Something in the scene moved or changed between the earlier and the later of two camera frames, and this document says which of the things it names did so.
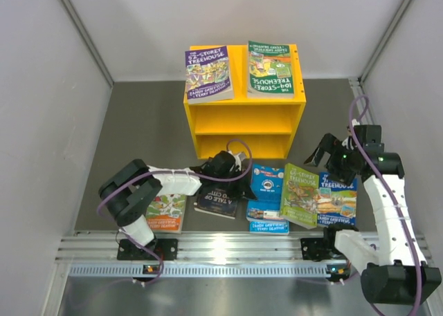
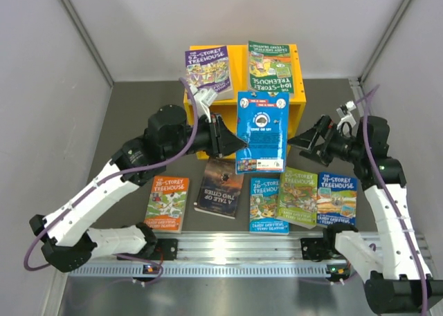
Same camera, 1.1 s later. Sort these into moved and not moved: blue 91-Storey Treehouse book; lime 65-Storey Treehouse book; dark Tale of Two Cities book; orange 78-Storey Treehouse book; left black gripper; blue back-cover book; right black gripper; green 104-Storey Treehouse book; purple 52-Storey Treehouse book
Moved: right black gripper; blue back-cover book; left black gripper
Not moved: lime 65-Storey Treehouse book; blue 91-Storey Treehouse book; green 104-Storey Treehouse book; orange 78-Storey Treehouse book; dark Tale of Two Cities book; purple 52-Storey Treehouse book
